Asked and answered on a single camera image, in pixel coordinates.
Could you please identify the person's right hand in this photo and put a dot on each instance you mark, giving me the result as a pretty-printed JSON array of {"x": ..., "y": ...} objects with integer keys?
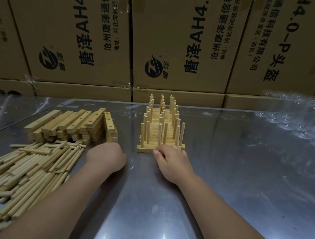
[{"x": 173, "y": 165}]

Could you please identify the person's left hand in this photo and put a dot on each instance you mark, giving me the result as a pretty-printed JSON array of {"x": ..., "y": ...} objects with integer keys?
[{"x": 105, "y": 158}]

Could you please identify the person's right fingers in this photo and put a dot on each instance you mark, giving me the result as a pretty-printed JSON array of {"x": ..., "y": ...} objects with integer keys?
[{"x": 165, "y": 150}]

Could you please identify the person's left forearm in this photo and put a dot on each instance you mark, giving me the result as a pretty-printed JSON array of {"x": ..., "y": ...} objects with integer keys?
[{"x": 61, "y": 204}]

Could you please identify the person's right forearm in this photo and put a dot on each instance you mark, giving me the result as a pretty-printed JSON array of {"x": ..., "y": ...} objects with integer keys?
[{"x": 216, "y": 211}]

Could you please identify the row of wooden peg racks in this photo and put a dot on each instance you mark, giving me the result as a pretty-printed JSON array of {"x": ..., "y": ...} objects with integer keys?
[{"x": 157, "y": 125}]

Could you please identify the stack of drilled wooden bars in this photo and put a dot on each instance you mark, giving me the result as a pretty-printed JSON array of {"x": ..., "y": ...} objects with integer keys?
[{"x": 73, "y": 125}]

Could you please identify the stack of printed cardboard boxes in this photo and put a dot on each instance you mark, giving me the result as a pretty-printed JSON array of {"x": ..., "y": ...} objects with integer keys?
[{"x": 172, "y": 44}]

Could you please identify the clear plastic wrap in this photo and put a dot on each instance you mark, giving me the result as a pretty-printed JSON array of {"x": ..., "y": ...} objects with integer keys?
[{"x": 288, "y": 115}]

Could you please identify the pile of wooden dowels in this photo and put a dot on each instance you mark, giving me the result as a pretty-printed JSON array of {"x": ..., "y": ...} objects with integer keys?
[{"x": 37, "y": 170}]

